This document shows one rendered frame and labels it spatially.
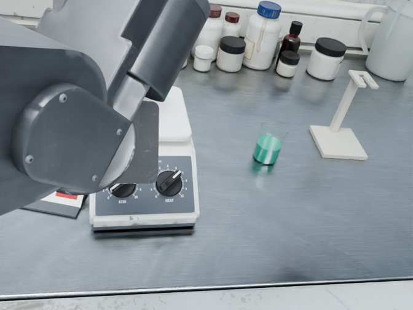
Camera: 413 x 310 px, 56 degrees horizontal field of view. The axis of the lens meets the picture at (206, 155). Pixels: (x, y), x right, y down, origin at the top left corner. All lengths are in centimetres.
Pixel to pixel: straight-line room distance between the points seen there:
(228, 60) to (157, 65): 62
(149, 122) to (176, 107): 23
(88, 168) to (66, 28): 7
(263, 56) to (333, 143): 27
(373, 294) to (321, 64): 53
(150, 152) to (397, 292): 36
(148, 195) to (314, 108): 43
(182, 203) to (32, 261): 18
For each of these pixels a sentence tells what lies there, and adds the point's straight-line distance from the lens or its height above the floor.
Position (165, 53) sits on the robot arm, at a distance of 21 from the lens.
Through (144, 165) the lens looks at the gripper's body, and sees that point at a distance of 31.
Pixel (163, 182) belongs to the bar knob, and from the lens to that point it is 46.
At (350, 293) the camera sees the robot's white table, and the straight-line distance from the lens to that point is 51.
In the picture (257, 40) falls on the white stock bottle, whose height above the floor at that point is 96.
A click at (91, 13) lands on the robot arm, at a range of 20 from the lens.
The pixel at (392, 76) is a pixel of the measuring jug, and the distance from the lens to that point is 102.
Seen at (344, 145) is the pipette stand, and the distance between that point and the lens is 71.
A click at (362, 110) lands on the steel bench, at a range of 85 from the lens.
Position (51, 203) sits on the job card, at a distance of 52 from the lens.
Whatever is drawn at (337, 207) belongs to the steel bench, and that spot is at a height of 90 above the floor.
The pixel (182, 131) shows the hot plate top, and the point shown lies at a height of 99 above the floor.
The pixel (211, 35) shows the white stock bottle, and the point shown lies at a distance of 84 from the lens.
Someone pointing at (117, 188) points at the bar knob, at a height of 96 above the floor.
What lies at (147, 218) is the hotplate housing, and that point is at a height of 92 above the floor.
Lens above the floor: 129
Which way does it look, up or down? 40 degrees down
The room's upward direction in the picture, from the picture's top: 12 degrees clockwise
